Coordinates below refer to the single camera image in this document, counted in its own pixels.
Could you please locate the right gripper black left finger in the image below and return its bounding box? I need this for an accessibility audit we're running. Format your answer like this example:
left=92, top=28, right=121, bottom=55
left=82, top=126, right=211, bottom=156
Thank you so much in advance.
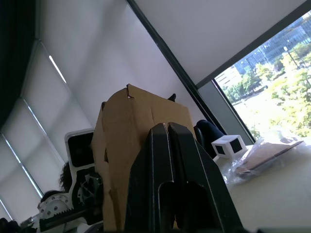
left=125, top=122, right=176, bottom=231

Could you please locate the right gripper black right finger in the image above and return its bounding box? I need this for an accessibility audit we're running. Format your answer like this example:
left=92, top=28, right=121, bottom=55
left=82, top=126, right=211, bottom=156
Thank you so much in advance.
left=167, top=122, right=244, bottom=231

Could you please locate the small brown cardboard box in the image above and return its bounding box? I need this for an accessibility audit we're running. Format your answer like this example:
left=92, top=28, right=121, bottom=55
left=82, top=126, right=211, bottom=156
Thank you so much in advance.
left=90, top=83, right=196, bottom=232

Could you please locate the clear bag with flat cardboard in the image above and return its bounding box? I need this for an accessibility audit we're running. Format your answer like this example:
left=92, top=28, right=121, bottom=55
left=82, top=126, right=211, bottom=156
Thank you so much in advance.
left=223, top=135, right=306, bottom=186

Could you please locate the person with dark curly hair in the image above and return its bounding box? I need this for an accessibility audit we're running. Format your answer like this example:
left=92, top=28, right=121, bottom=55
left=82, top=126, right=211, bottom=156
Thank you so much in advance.
left=57, top=160, right=74, bottom=193

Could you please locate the white cube with black squares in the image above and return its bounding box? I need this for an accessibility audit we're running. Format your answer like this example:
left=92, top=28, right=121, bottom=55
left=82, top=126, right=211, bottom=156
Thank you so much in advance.
left=211, top=134, right=247, bottom=160

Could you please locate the black window frame post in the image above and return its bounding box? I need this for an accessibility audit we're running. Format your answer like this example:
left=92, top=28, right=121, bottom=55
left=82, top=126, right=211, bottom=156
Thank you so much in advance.
left=125, top=0, right=256, bottom=144

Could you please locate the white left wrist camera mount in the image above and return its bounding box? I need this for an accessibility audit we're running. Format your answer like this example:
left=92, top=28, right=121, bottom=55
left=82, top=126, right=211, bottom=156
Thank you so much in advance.
left=64, top=128, right=98, bottom=203

